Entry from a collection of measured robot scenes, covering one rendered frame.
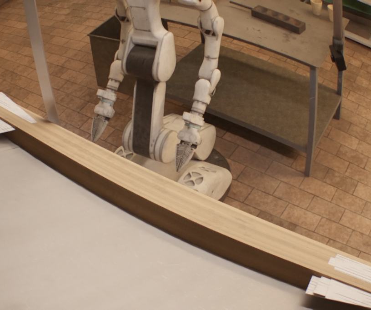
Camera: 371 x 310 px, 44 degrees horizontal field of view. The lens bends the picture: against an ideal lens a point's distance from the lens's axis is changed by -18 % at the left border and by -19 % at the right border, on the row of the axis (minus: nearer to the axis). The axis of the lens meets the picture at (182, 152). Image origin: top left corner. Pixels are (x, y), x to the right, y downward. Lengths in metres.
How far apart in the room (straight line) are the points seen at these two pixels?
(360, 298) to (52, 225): 0.42
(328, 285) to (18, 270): 0.38
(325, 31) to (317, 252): 2.29
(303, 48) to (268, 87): 0.78
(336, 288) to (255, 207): 2.39
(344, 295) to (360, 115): 3.08
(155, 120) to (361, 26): 2.60
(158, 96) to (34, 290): 1.97
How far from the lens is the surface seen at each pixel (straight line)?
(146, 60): 2.29
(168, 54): 2.29
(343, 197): 3.07
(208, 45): 2.34
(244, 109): 3.21
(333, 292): 0.62
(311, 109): 2.79
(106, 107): 2.57
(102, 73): 3.81
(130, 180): 0.78
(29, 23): 0.86
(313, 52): 2.67
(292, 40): 2.74
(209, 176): 2.67
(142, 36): 2.29
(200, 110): 2.36
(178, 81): 3.45
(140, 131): 2.50
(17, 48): 4.96
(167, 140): 2.49
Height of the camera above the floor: 2.32
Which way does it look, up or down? 45 degrees down
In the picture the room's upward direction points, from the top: 7 degrees counter-clockwise
